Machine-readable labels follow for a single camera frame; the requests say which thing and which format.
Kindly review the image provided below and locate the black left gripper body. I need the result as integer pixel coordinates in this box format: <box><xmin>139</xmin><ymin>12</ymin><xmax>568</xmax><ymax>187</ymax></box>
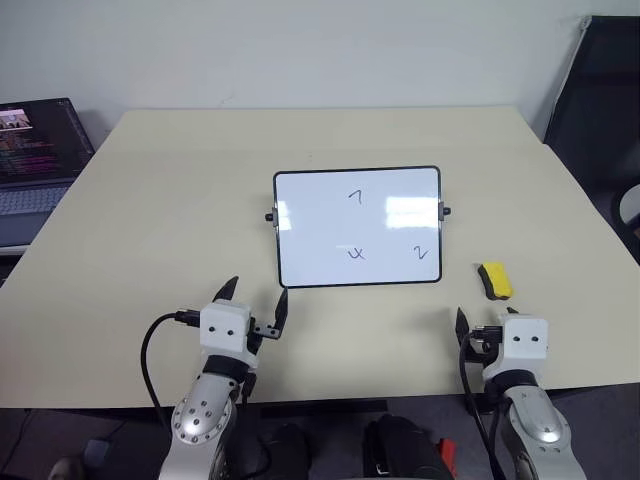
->
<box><xmin>246</xmin><ymin>314</ymin><xmax>282</xmax><ymax>358</ymax></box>

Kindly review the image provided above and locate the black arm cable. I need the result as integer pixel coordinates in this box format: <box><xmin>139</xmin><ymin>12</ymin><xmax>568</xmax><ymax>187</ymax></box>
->
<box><xmin>140</xmin><ymin>309</ymin><xmax>202</xmax><ymax>432</ymax></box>
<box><xmin>458</xmin><ymin>324</ymin><xmax>507</xmax><ymax>480</ymax></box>

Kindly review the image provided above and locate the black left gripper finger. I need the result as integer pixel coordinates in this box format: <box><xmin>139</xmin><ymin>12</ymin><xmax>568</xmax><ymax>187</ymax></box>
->
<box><xmin>271</xmin><ymin>287</ymin><xmax>290</xmax><ymax>332</ymax></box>
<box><xmin>212</xmin><ymin>275</ymin><xmax>241</xmax><ymax>303</ymax></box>

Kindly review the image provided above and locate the large dark panel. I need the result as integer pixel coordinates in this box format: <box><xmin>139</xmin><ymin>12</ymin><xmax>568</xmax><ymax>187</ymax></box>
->
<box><xmin>543</xmin><ymin>15</ymin><xmax>640</xmax><ymax>192</ymax></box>

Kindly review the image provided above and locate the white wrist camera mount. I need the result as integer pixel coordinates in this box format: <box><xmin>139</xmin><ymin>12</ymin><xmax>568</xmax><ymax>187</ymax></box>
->
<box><xmin>481</xmin><ymin>313</ymin><xmax>550</xmax><ymax>382</ymax></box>
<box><xmin>198</xmin><ymin>300</ymin><xmax>262</xmax><ymax>372</ymax></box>

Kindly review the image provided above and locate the open grey laptop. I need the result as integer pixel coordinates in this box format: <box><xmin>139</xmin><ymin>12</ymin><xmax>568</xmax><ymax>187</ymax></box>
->
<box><xmin>0</xmin><ymin>97</ymin><xmax>97</xmax><ymax>256</ymax></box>

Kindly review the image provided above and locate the yellow and black eraser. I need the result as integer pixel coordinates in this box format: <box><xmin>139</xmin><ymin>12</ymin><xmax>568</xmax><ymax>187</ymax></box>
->
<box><xmin>472</xmin><ymin>260</ymin><xmax>515</xmax><ymax>302</ymax></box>

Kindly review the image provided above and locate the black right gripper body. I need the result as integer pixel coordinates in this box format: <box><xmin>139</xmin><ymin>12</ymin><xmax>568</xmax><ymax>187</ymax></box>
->
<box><xmin>462</xmin><ymin>331</ymin><xmax>503</xmax><ymax>370</ymax></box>

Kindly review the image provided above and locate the dark rounded shape with red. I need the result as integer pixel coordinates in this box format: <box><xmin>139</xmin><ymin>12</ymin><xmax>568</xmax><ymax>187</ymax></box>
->
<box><xmin>361</xmin><ymin>413</ymin><xmax>460</xmax><ymax>480</ymax></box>

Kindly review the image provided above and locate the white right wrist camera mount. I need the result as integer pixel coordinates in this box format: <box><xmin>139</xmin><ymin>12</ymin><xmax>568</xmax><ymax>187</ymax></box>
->
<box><xmin>481</xmin><ymin>313</ymin><xmax>550</xmax><ymax>382</ymax></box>

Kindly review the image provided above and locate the black-framed tabletop whiteboard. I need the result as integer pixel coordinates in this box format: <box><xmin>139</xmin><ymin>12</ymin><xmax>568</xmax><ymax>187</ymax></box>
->
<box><xmin>264</xmin><ymin>165</ymin><xmax>454</xmax><ymax>290</ymax></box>

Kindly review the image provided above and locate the grey floor pedal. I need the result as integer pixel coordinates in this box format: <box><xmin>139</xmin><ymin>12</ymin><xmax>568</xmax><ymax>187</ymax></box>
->
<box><xmin>81</xmin><ymin>437</ymin><xmax>110</xmax><ymax>465</ymax></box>

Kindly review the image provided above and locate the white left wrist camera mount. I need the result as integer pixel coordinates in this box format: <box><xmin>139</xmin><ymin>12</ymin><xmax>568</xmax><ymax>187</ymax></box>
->
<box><xmin>198</xmin><ymin>300</ymin><xmax>262</xmax><ymax>372</ymax></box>

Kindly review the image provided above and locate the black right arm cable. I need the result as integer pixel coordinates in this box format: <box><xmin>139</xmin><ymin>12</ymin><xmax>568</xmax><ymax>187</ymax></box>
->
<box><xmin>458</xmin><ymin>324</ymin><xmax>507</xmax><ymax>480</ymax></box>

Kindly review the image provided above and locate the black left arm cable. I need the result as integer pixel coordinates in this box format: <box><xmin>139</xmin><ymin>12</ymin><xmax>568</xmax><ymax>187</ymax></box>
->
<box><xmin>140</xmin><ymin>309</ymin><xmax>202</xmax><ymax>432</ymax></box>

